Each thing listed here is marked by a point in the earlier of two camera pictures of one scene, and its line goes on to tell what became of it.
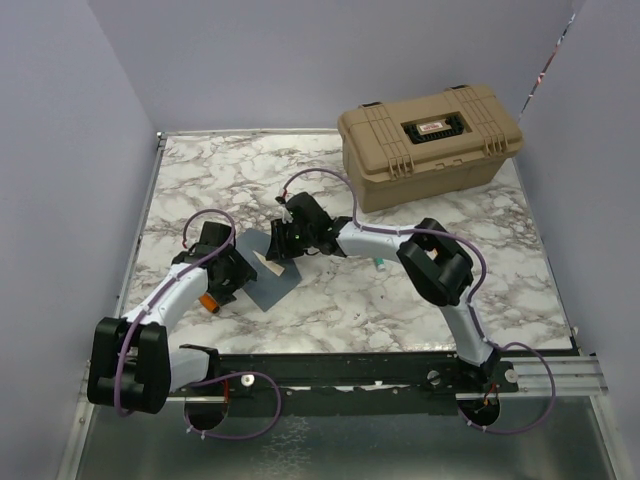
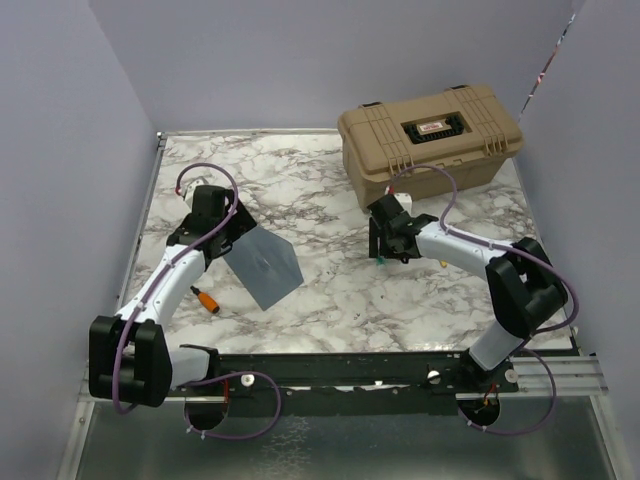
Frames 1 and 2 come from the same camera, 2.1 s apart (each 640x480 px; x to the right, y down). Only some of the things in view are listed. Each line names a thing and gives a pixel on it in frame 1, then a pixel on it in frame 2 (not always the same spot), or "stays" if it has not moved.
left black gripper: [242, 272] → [240, 223]
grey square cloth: [268, 288] stays
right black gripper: [278, 247] → [375, 238]
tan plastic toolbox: [423, 147] stays
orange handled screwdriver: [209, 302] stays
